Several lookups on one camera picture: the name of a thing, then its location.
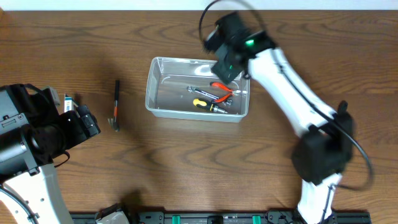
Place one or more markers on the yellow black stubby screwdriver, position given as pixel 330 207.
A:
pixel 208 106

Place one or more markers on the blue white screwdriver box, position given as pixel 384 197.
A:
pixel 69 103

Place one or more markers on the red handled pliers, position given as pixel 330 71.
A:
pixel 229 92

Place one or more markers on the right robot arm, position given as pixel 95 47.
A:
pixel 324 148

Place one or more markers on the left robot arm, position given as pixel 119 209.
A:
pixel 33 134

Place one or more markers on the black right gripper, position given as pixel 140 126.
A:
pixel 226 69

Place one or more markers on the small black-handled hammer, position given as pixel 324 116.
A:
pixel 114 120

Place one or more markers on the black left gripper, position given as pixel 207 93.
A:
pixel 88 121

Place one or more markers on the silver ratchet wrench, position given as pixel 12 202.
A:
pixel 214 98

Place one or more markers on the clear plastic container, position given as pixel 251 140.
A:
pixel 167 95

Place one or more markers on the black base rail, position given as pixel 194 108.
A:
pixel 120 213

